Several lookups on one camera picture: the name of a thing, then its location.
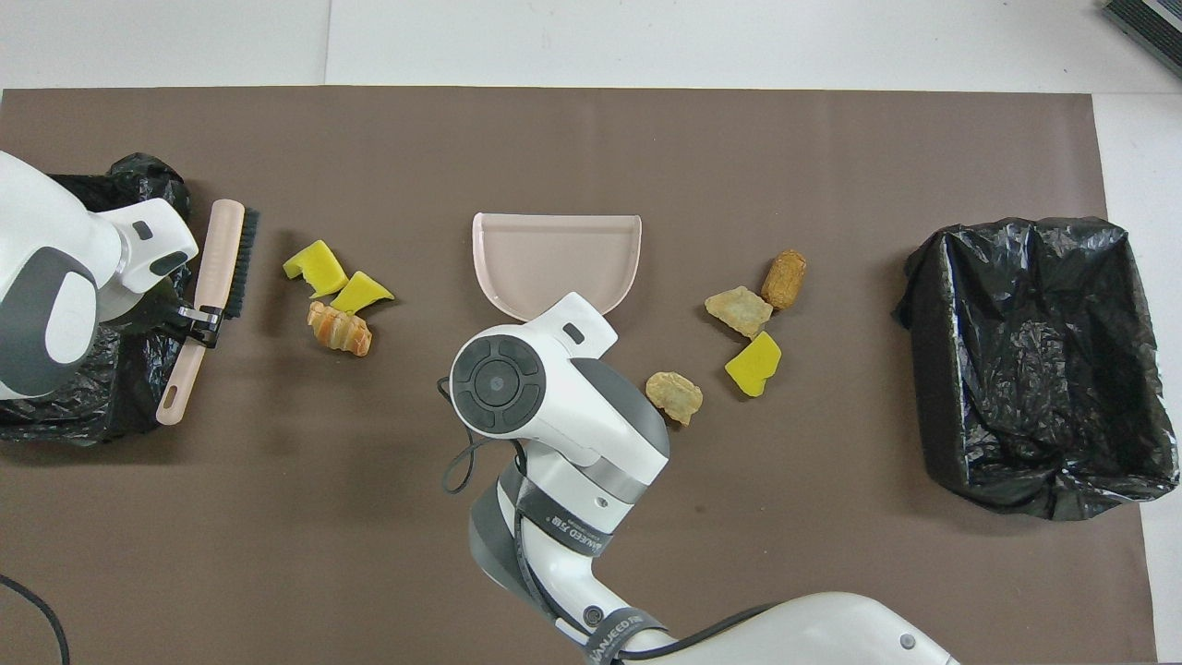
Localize beige hand brush black bristles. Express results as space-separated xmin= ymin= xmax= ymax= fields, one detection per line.
xmin=155 ymin=199 xmax=260 ymax=427

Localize notched yellow sponge piece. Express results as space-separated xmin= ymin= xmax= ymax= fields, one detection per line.
xmin=283 ymin=239 xmax=349 ymax=299

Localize orange striped bread piece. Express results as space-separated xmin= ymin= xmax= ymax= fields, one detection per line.
xmin=307 ymin=301 xmax=374 ymax=357

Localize wedge yellow sponge piece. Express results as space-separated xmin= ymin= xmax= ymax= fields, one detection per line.
xmin=330 ymin=271 xmax=395 ymax=316

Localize beige plastic dustpan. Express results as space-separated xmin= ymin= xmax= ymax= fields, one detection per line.
xmin=472 ymin=212 xmax=643 ymax=323

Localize pale beige bread piece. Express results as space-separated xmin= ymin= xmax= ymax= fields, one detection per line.
xmin=645 ymin=371 xmax=704 ymax=427

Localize pale green crusty piece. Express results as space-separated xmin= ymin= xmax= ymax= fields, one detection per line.
xmin=705 ymin=285 xmax=775 ymax=339

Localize blocky yellow sponge piece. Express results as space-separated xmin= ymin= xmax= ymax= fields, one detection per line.
xmin=724 ymin=331 xmax=783 ymax=399

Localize brown fried nugget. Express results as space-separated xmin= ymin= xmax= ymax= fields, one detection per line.
xmin=761 ymin=249 xmax=808 ymax=310

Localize black bag lined bin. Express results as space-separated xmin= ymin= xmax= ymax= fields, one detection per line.
xmin=0 ymin=153 xmax=193 ymax=447
xmin=892 ymin=216 xmax=1182 ymax=522

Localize brown table mat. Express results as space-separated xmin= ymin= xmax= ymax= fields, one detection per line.
xmin=0 ymin=87 xmax=1157 ymax=665

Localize dark grey ribbed device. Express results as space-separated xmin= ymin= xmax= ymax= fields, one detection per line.
xmin=1103 ymin=0 xmax=1182 ymax=79

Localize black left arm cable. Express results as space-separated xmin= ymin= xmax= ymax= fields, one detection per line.
xmin=0 ymin=574 xmax=71 ymax=665

